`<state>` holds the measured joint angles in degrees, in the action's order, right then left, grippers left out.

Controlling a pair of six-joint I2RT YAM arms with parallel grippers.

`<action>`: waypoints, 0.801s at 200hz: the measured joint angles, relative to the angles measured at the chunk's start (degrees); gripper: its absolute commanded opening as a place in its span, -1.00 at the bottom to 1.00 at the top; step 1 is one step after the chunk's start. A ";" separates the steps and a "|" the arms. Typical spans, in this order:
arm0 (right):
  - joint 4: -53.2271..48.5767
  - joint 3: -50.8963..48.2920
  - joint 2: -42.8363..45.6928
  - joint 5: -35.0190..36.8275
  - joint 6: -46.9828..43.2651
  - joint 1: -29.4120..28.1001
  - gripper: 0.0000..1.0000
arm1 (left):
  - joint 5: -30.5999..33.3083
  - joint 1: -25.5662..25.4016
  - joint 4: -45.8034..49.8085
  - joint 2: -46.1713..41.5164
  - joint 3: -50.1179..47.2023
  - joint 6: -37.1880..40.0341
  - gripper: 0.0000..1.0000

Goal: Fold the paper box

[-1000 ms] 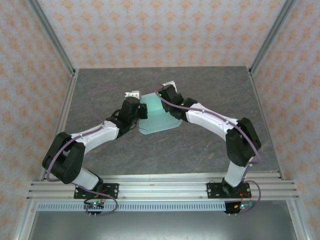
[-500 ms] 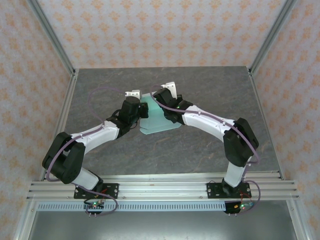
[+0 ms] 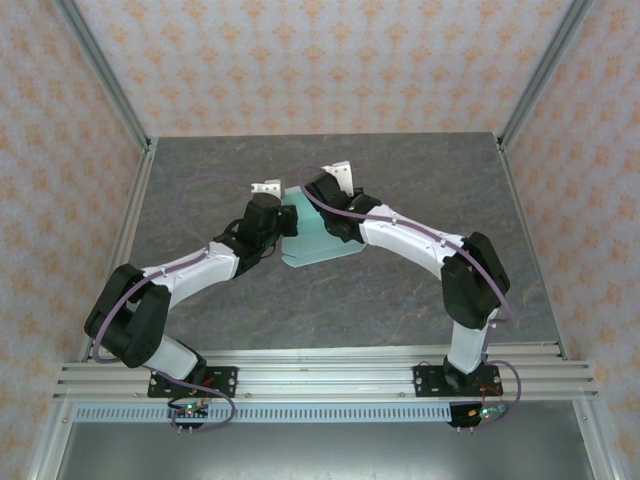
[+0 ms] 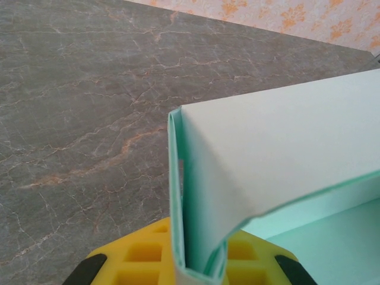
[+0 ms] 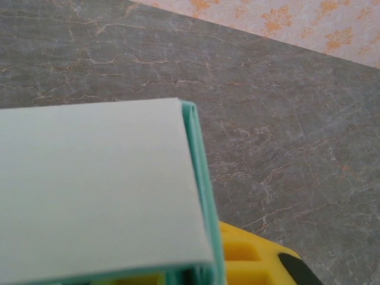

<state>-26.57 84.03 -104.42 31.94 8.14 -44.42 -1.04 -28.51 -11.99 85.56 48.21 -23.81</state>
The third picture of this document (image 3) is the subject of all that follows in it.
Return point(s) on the grey metal sheet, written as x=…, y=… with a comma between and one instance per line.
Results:
x=320, y=450

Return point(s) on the aluminium mounting beam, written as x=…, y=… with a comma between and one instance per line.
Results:
x=325, y=382

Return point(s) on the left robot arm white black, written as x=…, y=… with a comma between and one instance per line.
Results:
x=130, y=315

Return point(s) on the aluminium table side rail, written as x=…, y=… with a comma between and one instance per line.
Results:
x=122, y=250
x=529, y=225

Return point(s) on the aluminium frame post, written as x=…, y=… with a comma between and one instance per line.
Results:
x=542, y=75
x=107, y=75

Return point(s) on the teal paper box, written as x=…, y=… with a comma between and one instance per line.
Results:
x=310, y=245

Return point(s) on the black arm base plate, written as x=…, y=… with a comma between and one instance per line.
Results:
x=430, y=381
x=225, y=382

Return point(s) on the aluminium frame leg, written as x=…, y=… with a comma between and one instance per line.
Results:
x=597, y=445
x=50, y=445

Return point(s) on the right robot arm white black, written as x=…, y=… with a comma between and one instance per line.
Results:
x=475, y=285

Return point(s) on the circuit board with LEDs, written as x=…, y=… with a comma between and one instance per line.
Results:
x=487, y=412
x=189, y=411

